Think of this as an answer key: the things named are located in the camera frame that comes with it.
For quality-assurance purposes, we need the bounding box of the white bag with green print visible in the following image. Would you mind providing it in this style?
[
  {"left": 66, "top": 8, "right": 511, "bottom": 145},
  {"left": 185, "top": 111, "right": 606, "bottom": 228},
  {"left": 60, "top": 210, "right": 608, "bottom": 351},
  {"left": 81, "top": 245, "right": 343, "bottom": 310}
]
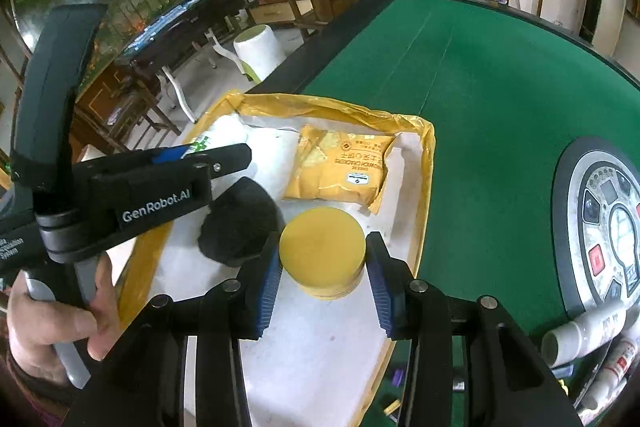
[{"left": 187, "top": 114, "right": 301, "bottom": 158}]

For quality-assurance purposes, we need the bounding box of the round table control panel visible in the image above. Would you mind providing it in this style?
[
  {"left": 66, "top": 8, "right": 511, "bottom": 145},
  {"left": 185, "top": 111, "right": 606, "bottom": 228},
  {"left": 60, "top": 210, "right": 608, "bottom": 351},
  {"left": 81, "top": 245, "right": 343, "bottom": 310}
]
[{"left": 552, "top": 136, "right": 640, "bottom": 323}]

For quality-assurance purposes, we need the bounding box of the white bottle with red label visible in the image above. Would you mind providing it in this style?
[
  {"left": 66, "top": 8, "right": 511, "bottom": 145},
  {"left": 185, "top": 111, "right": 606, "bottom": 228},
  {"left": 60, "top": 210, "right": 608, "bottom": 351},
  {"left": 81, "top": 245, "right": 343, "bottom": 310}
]
[{"left": 582, "top": 337, "right": 640, "bottom": 410}]

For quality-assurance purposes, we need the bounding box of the yellow cracker packet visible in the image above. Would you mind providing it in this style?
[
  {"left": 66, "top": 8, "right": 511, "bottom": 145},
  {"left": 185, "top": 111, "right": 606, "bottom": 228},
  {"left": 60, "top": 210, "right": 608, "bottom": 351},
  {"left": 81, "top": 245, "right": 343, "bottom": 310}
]
[{"left": 282, "top": 125, "right": 398, "bottom": 212}]

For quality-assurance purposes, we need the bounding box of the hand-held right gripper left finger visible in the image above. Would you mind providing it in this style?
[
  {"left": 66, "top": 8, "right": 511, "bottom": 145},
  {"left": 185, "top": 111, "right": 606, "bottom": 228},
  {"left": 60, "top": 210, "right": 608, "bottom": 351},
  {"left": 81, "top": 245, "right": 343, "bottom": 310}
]
[{"left": 65, "top": 231, "right": 286, "bottom": 427}]

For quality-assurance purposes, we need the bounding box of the black fluffy ball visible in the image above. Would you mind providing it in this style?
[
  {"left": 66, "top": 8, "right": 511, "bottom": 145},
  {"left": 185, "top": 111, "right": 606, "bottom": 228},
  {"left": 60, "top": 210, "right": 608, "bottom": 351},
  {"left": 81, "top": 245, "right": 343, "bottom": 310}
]
[{"left": 198, "top": 177, "right": 286, "bottom": 267}]

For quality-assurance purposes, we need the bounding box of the person's left hand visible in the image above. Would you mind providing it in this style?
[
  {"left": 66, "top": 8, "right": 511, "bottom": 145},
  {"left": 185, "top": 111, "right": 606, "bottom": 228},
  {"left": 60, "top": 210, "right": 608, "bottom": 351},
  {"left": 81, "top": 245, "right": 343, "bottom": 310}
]
[{"left": 7, "top": 254, "right": 122, "bottom": 388}]

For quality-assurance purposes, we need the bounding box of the person's left forearm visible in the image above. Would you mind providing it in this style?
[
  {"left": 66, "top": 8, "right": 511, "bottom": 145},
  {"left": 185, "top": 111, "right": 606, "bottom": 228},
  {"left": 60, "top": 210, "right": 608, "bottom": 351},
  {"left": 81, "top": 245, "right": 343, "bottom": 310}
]
[{"left": 0, "top": 354, "right": 76, "bottom": 427}]

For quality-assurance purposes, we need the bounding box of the white plastic stool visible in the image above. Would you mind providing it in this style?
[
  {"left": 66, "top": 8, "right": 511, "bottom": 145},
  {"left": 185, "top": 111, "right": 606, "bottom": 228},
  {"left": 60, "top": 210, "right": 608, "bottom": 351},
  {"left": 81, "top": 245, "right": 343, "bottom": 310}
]
[{"left": 233, "top": 24, "right": 284, "bottom": 84}]

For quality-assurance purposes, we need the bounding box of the dark wooden table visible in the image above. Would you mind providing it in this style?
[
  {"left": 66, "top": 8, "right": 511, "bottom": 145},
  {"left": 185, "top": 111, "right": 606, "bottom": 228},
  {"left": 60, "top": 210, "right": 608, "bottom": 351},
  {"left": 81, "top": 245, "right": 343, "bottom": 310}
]
[{"left": 74, "top": 0, "right": 247, "bottom": 138}]

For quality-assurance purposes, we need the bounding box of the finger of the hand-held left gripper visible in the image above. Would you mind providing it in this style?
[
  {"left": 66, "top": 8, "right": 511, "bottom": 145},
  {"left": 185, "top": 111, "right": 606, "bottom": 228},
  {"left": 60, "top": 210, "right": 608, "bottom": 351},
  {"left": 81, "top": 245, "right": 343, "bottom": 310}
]
[{"left": 145, "top": 143, "right": 252, "bottom": 182}]

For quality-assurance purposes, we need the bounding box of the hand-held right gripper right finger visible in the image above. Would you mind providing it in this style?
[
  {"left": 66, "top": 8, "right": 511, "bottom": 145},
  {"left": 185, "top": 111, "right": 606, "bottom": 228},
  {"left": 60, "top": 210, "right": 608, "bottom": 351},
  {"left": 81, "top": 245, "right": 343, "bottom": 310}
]
[{"left": 365, "top": 231, "right": 583, "bottom": 427}]

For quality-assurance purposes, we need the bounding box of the white plastic bottle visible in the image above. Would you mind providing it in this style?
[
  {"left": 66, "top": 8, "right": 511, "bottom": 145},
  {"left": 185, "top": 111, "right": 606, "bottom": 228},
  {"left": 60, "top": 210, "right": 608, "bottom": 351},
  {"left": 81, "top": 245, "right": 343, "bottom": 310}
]
[{"left": 541, "top": 299, "right": 628, "bottom": 368}]

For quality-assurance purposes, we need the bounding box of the white box with yellow liner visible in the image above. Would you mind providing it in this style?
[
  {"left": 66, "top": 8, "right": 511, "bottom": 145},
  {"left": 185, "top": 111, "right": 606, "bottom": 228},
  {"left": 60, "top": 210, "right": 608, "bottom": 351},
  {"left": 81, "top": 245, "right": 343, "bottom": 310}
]
[{"left": 117, "top": 91, "right": 435, "bottom": 427}]

